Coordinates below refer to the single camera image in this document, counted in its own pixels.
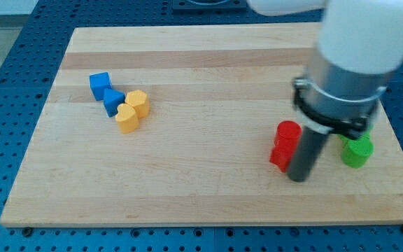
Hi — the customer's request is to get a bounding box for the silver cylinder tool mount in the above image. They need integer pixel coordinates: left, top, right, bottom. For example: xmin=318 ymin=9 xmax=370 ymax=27
xmin=292 ymin=49 xmax=391 ymax=140

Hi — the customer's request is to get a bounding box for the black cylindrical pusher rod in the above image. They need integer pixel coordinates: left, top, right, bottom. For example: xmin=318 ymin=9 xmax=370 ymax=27
xmin=286 ymin=126 xmax=330 ymax=183

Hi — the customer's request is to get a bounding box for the green circle block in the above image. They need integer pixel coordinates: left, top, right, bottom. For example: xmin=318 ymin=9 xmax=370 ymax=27
xmin=339 ymin=135 xmax=374 ymax=169

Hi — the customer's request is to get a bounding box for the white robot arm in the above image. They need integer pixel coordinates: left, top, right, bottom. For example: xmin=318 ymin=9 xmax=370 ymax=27
xmin=247 ymin=0 xmax=403 ymax=182

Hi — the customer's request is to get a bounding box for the red circle block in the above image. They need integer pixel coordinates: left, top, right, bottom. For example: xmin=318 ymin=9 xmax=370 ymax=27
xmin=274 ymin=120 xmax=302 ymax=153

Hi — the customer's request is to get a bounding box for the red star block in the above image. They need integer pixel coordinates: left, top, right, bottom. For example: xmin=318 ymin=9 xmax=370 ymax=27
xmin=269 ymin=146 xmax=294 ymax=173

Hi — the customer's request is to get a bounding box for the wooden board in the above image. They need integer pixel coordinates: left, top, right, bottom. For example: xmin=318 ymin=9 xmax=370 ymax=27
xmin=0 ymin=22 xmax=403 ymax=228

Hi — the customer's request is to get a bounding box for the yellow hexagon block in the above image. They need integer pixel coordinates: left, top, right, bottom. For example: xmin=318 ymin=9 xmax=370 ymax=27
xmin=125 ymin=90 xmax=150 ymax=118

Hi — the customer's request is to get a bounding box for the yellow heart block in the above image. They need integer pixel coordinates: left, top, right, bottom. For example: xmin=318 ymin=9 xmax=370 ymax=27
xmin=115 ymin=104 xmax=139 ymax=134

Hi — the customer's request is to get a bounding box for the blue triangle block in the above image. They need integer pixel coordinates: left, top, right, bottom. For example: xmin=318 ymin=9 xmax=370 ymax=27
xmin=103 ymin=89 xmax=125 ymax=118

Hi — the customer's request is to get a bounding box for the blue cube block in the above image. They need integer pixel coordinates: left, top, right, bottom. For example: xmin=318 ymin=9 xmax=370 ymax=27
xmin=89 ymin=72 xmax=112 ymax=101

